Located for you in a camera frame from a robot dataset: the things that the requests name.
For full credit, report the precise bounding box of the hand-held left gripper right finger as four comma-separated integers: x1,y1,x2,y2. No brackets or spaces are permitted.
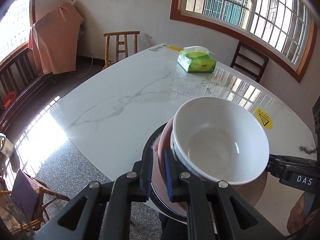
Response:
164,149,288,240

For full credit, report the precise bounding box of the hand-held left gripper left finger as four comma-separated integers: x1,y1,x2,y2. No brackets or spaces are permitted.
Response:
35,148,154,240

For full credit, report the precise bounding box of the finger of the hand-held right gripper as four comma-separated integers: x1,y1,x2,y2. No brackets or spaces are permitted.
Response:
268,154,318,178

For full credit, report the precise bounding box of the large blue patterned plate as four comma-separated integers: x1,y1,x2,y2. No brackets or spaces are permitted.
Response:
141,127,188,222

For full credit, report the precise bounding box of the large pink bowl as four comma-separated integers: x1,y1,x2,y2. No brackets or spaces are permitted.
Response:
153,121,268,214

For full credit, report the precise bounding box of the white ribbed bowl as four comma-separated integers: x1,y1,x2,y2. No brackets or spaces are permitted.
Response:
170,96,270,185

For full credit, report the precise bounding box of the person's right hand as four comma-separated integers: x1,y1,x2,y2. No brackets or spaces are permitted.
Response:
287,194,313,235

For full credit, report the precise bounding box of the yellow warning sticker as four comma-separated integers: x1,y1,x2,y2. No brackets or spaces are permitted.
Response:
254,108,273,130

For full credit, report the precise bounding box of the person's dark clothing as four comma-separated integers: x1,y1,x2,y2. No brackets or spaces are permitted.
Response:
159,212,190,240

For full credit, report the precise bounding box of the dark wooden chair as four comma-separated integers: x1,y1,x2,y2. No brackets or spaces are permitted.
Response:
230,41,269,83

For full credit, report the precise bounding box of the green tissue pack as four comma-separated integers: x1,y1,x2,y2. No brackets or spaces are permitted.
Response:
177,46,217,73

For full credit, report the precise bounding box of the rattan chair dark cushion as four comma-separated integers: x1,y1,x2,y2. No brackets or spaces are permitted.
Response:
0,169,70,230

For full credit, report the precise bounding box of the white and yellow table label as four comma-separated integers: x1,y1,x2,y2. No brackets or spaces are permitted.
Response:
148,44,184,53

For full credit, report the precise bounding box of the white patterned mug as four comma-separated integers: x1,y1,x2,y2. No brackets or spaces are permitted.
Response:
0,133,14,157

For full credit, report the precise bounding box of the light wooden chair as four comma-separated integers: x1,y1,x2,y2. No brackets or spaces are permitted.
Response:
101,31,140,71

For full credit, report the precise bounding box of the dark wooden bench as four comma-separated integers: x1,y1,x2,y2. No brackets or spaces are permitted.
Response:
0,46,54,128

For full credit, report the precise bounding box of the red plastic bag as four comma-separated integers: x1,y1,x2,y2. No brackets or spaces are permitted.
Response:
4,92,17,109

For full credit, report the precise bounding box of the orange cloth cover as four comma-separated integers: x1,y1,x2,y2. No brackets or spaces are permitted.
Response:
28,2,85,75

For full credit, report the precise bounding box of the white floor cable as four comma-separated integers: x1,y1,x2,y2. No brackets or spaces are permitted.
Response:
77,50,94,79

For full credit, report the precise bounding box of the large barred window wooden frame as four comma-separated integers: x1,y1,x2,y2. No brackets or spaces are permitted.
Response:
170,0,318,83

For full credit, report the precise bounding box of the side window wooden frame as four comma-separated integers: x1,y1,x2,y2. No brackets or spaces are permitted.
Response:
0,0,38,63

